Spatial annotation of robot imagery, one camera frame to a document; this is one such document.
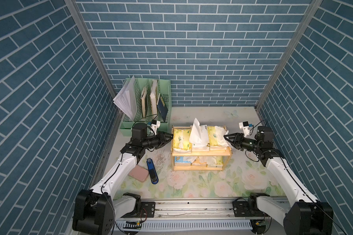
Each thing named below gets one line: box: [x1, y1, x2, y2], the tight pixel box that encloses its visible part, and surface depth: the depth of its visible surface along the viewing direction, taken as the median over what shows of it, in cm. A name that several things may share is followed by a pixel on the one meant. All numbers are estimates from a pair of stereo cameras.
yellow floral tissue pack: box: [172, 128, 193, 154], surface depth 72 cm
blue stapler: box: [146, 157, 159, 185], surface depth 86 cm
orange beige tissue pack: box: [192, 156, 207, 166], surface depth 86 cm
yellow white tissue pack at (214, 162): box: [205, 155, 224, 169], surface depth 86 cm
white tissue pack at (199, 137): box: [189, 117, 210, 152], surface depth 72 cm
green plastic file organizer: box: [119, 77, 173, 137], surface depth 106 cm
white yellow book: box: [150, 79, 158, 116], surface depth 98 cm
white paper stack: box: [112, 75, 138, 121], surface depth 95 cm
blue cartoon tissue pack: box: [174, 156, 194, 166], surface depth 85 cm
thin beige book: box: [140, 86, 147, 118], surface depth 103 cm
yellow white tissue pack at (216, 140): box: [207, 125, 233, 152], surface depth 75 cm
